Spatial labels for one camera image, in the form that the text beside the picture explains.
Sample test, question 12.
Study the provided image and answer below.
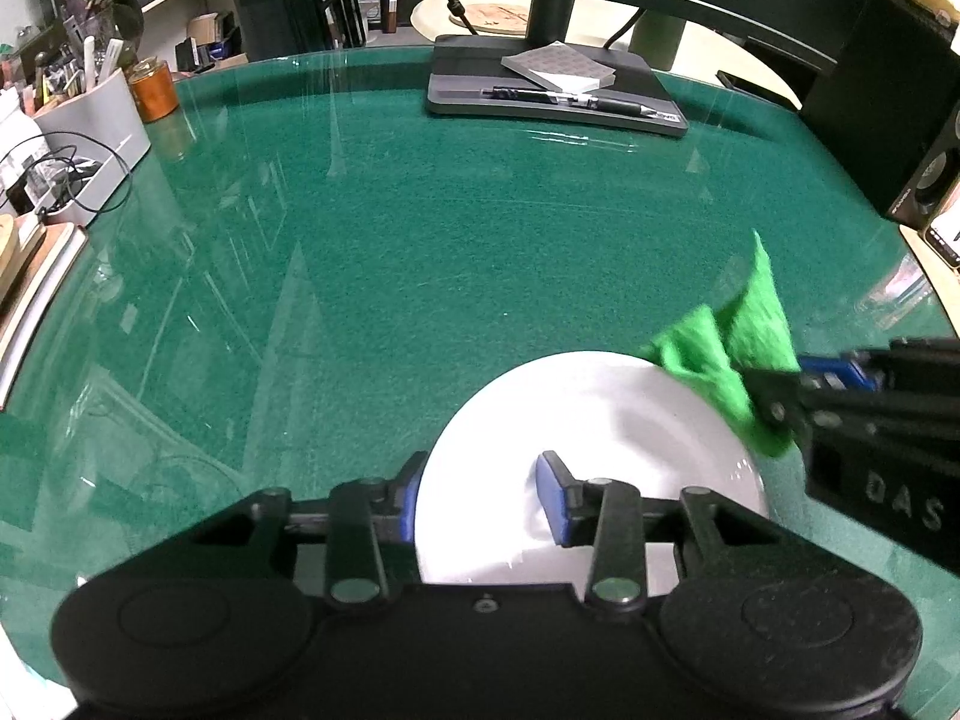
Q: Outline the stack of books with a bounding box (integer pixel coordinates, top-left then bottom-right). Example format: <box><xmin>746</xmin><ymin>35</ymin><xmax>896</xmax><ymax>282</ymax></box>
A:
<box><xmin>0</xmin><ymin>221</ymin><xmax>89</xmax><ymax>410</ymax></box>

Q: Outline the tan mouse pad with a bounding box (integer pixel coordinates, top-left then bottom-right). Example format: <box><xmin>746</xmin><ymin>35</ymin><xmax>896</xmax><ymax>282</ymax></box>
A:
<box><xmin>900</xmin><ymin>225</ymin><xmax>960</xmax><ymax>331</ymax></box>

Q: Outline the bundle of pens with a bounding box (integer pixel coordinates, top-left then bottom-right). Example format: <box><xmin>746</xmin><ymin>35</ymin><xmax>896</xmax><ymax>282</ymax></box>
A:
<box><xmin>30</xmin><ymin>34</ymin><xmax>132</xmax><ymax>102</ymax></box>

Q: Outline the black speaker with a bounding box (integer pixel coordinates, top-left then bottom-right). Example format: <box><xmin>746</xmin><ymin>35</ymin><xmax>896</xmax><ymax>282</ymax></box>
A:
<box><xmin>802</xmin><ymin>0</ymin><xmax>960</xmax><ymax>226</ymax></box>

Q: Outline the round wooden tray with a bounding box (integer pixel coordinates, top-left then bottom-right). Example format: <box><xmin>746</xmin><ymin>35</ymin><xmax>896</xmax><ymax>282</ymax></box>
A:
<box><xmin>0</xmin><ymin>214</ymin><xmax>22</xmax><ymax>293</ymax></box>

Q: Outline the smartphone with lit screen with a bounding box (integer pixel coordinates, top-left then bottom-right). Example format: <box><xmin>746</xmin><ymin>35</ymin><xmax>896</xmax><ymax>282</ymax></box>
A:
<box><xmin>924</xmin><ymin>202</ymin><xmax>960</xmax><ymax>269</ymax></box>

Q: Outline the black pen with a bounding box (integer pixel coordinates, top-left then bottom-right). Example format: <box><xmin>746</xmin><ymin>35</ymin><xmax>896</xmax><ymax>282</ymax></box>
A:
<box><xmin>481</xmin><ymin>86</ymin><xmax>680</xmax><ymax>125</ymax></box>

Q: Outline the bright green cleaning cloth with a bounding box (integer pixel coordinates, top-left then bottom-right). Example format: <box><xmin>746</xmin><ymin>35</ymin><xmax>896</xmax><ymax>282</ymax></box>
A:
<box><xmin>639</xmin><ymin>229</ymin><xmax>800</xmax><ymax>460</ymax></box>

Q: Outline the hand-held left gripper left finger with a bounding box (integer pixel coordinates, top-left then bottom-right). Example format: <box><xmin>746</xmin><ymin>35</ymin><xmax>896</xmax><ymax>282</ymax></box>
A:
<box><xmin>187</xmin><ymin>452</ymin><xmax>427</xmax><ymax>607</ymax></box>

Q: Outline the orange jar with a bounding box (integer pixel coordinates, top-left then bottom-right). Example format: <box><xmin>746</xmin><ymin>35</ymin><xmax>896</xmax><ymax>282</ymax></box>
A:
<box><xmin>126</xmin><ymin>58</ymin><xmax>179</xmax><ymax>123</ymax></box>

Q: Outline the grey green cylinder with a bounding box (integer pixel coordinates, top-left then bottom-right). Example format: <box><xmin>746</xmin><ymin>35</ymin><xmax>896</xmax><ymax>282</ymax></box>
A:
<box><xmin>631</xmin><ymin>11</ymin><xmax>687</xmax><ymax>72</ymax></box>

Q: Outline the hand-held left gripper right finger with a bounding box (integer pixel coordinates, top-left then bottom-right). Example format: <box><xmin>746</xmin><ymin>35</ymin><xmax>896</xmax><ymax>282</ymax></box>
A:
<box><xmin>535</xmin><ymin>451</ymin><xmax>785</xmax><ymax>610</ymax></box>

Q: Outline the round wooden disc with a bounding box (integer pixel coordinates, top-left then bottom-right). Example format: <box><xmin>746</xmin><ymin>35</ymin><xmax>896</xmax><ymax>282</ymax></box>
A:
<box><xmin>448</xmin><ymin>2</ymin><xmax>532</xmax><ymax>29</ymax></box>

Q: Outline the white round plate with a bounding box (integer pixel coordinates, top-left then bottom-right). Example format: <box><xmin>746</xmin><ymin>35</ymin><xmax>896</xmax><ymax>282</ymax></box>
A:
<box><xmin>415</xmin><ymin>351</ymin><xmax>771</xmax><ymax>597</ymax></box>

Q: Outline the grey sticky note pad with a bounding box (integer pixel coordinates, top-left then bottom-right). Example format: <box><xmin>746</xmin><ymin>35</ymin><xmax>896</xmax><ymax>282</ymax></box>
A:
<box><xmin>501</xmin><ymin>41</ymin><xmax>617</xmax><ymax>95</ymax></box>

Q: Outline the black flat phone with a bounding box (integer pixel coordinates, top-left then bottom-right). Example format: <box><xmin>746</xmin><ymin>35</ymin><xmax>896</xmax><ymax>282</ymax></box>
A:
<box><xmin>716</xmin><ymin>69</ymin><xmax>800</xmax><ymax>110</ymax></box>

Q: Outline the grey desk organizer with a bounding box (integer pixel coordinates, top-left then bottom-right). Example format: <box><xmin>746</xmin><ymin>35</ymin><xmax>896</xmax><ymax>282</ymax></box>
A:
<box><xmin>0</xmin><ymin>67</ymin><xmax>155</xmax><ymax>230</ymax></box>

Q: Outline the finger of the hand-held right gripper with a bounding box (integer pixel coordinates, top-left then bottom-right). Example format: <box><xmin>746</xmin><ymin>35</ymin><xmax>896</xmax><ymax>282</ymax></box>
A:
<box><xmin>796</xmin><ymin>337</ymin><xmax>960</xmax><ymax>394</ymax></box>
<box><xmin>750</xmin><ymin>369</ymin><xmax>960</xmax><ymax>457</ymax></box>

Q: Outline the grey monitor stand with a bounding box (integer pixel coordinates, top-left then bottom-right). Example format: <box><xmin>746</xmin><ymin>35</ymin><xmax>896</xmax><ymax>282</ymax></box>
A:
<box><xmin>426</xmin><ymin>0</ymin><xmax>689</xmax><ymax>140</ymax></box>

